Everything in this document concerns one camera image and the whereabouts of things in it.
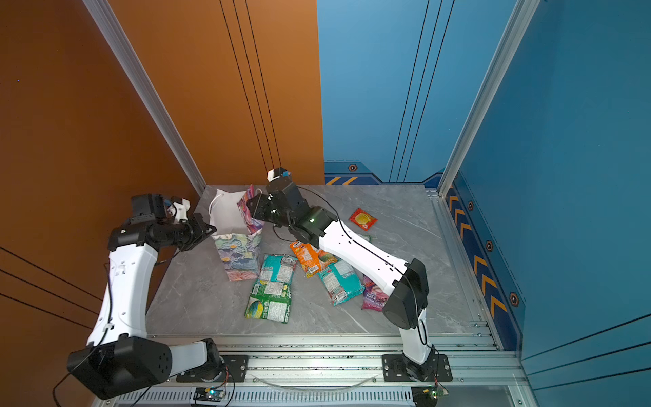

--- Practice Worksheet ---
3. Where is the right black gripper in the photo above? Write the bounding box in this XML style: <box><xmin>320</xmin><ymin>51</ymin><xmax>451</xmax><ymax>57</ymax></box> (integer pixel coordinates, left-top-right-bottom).
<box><xmin>245</xmin><ymin>192</ymin><xmax>298</xmax><ymax>230</ymax></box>

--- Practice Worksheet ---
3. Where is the purple Fox's bag front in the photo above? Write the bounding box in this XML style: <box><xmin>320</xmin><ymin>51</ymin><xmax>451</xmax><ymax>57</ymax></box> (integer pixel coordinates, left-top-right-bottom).
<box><xmin>237</xmin><ymin>185</ymin><xmax>264</xmax><ymax>234</ymax></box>

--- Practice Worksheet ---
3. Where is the purple fox's bag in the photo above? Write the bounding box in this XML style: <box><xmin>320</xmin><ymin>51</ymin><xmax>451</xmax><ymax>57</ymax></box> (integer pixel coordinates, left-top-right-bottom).
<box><xmin>237</xmin><ymin>185</ymin><xmax>264</xmax><ymax>234</ymax></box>
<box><xmin>361</xmin><ymin>276</ymin><xmax>389</xmax><ymax>312</ymax></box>

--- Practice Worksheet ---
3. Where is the floral paper gift bag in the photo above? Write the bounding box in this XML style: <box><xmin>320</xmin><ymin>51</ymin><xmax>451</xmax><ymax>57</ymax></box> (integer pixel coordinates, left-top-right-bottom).
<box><xmin>208</xmin><ymin>185</ymin><xmax>264</xmax><ymax>282</ymax></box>

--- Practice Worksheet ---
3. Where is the teal snack bag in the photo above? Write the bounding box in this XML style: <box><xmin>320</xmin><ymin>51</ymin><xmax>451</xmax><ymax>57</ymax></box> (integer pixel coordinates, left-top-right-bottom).
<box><xmin>318</xmin><ymin>260</ymin><xmax>364</xmax><ymax>306</ymax></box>
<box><xmin>259</xmin><ymin>254</ymin><xmax>298</xmax><ymax>284</ymax></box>

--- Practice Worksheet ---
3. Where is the green lime candy bag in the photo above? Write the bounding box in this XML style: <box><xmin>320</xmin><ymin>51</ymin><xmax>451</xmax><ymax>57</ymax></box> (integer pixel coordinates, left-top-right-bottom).
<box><xmin>244</xmin><ymin>280</ymin><xmax>292</xmax><ymax>324</ymax></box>

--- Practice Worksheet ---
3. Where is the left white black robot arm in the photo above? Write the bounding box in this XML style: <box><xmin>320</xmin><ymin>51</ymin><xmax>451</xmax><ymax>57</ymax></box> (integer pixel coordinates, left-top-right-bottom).
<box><xmin>67</xmin><ymin>214</ymin><xmax>225</xmax><ymax>400</ymax></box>

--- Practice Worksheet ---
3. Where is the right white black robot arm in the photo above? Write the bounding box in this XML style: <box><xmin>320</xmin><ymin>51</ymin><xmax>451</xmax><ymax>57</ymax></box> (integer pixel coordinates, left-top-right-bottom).
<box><xmin>246</xmin><ymin>193</ymin><xmax>437</xmax><ymax>382</ymax></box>

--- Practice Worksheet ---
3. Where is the orange snack bag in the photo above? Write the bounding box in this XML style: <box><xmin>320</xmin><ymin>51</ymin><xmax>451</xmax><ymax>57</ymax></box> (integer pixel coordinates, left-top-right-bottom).
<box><xmin>290</xmin><ymin>241</ymin><xmax>338</xmax><ymax>278</ymax></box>

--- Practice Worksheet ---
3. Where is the purple Fox's bag right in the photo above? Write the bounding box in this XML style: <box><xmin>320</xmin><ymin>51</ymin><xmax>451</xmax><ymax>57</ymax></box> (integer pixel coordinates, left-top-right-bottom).
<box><xmin>361</xmin><ymin>276</ymin><xmax>389</xmax><ymax>312</ymax></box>

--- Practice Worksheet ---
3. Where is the small red snack packet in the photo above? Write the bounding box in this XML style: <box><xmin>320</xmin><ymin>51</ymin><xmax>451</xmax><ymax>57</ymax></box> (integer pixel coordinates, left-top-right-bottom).
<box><xmin>349</xmin><ymin>208</ymin><xmax>377</xmax><ymax>231</ymax></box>

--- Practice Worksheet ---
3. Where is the left circuit board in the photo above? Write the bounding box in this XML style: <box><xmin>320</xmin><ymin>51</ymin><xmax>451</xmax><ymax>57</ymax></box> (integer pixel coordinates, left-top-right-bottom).
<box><xmin>192</xmin><ymin>387</ymin><xmax>228</xmax><ymax>406</ymax></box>

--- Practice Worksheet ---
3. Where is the circuit board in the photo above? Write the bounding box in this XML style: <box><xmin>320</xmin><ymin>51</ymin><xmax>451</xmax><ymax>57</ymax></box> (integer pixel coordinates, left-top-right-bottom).
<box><xmin>410</xmin><ymin>387</ymin><xmax>449</xmax><ymax>407</ymax></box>
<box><xmin>192</xmin><ymin>387</ymin><xmax>228</xmax><ymax>406</ymax></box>

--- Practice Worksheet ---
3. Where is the right circuit board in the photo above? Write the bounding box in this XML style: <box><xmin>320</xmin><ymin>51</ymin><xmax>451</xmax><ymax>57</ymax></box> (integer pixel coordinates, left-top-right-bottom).
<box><xmin>410</xmin><ymin>387</ymin><xmax>449</xmax><ymax>407</ymax></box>

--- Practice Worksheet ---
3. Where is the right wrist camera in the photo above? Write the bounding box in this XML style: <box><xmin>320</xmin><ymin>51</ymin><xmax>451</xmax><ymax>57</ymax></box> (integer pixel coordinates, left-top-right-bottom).
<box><xmin>266</xmin><ymin>167</ymin><xmax>293</xmax><ymax>194</ymax></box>

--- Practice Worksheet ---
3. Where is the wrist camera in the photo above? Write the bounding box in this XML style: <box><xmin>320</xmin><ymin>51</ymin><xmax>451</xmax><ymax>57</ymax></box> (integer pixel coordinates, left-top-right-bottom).
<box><xmin>129</xmin><ymin>193</ymin><xmax>191</xmax><ymax>224</ymax></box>
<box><xmin>266</xmin><ymin>167</ymin><xmax>293</xmax><ymax>194</ymax></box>

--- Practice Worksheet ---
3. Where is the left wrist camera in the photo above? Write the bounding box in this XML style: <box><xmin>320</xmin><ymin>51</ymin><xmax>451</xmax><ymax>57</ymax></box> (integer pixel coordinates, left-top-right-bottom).
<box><xmin>129</xmin><ymin>193</ymin><xmax>191</xmax><ymax>224</ymax></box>

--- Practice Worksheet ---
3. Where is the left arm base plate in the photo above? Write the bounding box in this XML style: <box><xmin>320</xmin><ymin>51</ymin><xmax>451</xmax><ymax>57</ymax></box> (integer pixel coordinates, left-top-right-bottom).
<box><xmin>176</xmin><ymin>354</ymin><xmax>249</xmax><ymax>383</ymax></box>

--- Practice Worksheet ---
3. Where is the aluminium rail frame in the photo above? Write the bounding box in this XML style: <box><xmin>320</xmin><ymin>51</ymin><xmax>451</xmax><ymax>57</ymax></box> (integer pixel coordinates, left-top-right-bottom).
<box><xmin>91</xmin><ymin>332</ymin><xmax>540</xmax><ymax>407</ymax></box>

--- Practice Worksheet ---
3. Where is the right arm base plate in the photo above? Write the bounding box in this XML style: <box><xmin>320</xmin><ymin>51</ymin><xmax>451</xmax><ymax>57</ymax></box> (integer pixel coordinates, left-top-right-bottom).
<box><xmin>381</xmin><ymin>352</ymin><xmax>454</xmax><ymax>383</ymax></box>

